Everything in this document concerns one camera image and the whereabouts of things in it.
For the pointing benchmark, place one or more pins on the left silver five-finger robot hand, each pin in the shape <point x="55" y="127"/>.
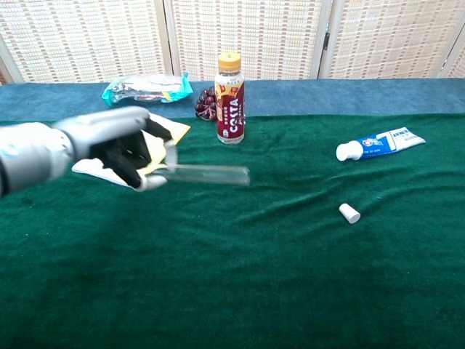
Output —
<point x="101" y="131"/>

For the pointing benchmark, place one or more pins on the transparent glass test tube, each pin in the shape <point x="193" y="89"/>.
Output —
<point x="218" y="175"/>

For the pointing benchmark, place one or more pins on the small white cap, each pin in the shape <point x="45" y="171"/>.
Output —
<point x="349" y="213"/>

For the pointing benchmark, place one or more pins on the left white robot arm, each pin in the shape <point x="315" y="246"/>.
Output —
<point x="32" y="156"/>

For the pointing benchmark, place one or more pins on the dark teal tablecloth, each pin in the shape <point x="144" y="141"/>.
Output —
<point x="327" y="98"/>

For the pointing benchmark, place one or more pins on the blue white toothpaste tube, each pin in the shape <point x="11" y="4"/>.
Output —
<point x="385" y="143"/>

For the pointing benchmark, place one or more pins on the teal snack package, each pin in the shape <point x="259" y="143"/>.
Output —
<point x="145" y="89"/>

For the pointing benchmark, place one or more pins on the white and yellow notebook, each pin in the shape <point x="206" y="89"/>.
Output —
<point x="178" y="130"/>

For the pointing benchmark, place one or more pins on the woven bamboo screen panel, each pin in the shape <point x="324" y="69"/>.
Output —
<point x="83" y="36"/>
<point x="392" y="36"/>
<point x="458" y="65"/>
<point x="247" y="36"/>

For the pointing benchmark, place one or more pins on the dark red grape bunch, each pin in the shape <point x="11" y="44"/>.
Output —
<point x="205" y="103"/>

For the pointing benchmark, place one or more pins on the Costa coffee bottle yellow cap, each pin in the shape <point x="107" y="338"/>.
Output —
<point x="230" y="116"/>

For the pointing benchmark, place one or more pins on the dark green velvet cloth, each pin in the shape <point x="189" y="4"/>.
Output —
<point x="232" y="291"/>

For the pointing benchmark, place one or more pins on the black screen hinge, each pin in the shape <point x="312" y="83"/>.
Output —
<point x="326" y="40"/>

